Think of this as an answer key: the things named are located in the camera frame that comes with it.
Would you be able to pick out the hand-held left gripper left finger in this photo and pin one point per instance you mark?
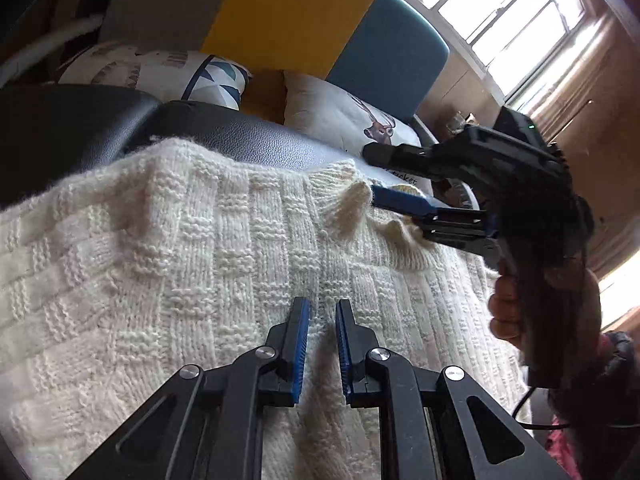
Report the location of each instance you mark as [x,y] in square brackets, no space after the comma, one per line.
[298,355]

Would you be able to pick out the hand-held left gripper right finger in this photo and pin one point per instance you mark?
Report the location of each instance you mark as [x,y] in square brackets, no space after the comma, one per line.
[343,357]

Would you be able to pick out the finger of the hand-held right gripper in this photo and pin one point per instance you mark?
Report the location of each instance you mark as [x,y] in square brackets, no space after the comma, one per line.
[400,156]
[400,200]

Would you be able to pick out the cream knitted sweater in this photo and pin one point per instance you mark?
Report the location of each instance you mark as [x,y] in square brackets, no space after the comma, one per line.
[175,270]

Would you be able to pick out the person's right forearm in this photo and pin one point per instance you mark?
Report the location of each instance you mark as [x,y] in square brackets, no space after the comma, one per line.
[615,385]

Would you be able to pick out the person's right hand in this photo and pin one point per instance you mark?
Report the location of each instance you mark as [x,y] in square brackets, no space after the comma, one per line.
[505,310]

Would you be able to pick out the deer print pillow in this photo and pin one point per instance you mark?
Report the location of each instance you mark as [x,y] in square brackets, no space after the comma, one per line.
[345,110]

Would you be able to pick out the window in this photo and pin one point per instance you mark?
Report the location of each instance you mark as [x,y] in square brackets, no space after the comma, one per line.
[505,15]

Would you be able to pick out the grey yellow blue backrest cushion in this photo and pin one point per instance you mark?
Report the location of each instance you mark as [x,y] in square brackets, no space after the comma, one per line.
[280,15]

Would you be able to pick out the geometric print pillow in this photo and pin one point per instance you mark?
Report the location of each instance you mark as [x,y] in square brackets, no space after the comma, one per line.
[165,72]

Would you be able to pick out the black leather sofa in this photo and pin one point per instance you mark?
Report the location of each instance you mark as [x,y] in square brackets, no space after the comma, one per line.
[75,125]

